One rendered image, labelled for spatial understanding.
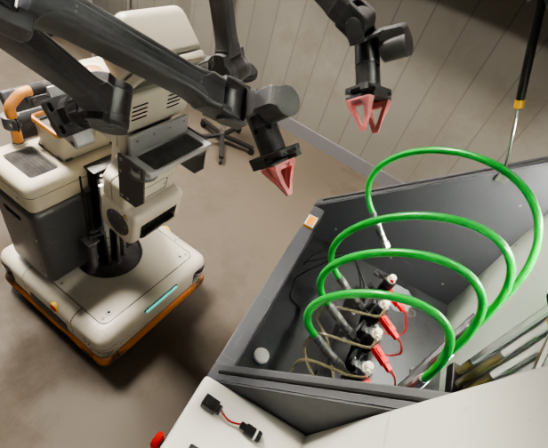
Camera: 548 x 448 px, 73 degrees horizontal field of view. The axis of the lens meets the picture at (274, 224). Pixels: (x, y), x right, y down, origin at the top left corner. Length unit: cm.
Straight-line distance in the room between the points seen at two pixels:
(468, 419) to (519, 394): 6
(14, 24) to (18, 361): 157
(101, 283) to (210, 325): 57
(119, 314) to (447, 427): 136
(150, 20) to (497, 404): 95
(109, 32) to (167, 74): 10
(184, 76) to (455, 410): 60
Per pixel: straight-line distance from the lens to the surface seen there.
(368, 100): 89
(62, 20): 59
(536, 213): 80
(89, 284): 174
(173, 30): 103
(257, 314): 90
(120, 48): 61
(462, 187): 110
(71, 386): 186
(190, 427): 76
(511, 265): 73
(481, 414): 49
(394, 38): 93
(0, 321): 206
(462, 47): 288
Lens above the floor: 171
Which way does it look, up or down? 43 degrees down
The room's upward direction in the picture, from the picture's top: 20 degrees clockwise
